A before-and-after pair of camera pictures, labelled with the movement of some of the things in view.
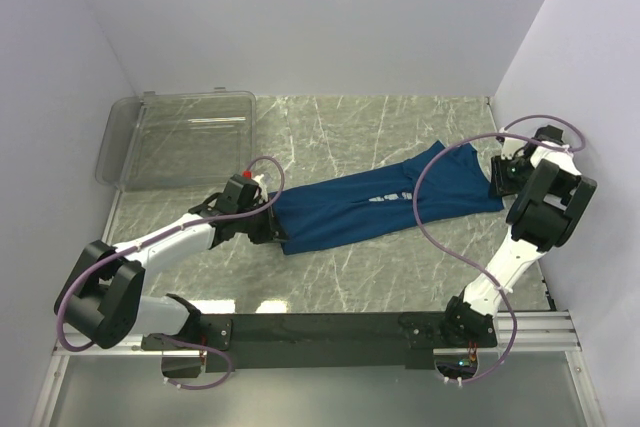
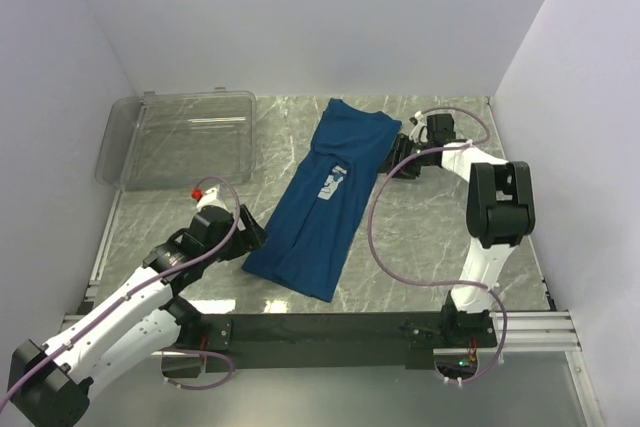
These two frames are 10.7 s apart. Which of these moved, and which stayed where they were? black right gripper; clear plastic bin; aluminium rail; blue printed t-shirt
Moved: black right gripper; blue printed t-shirt
Stayed: aluminium rail; clear plastic bin
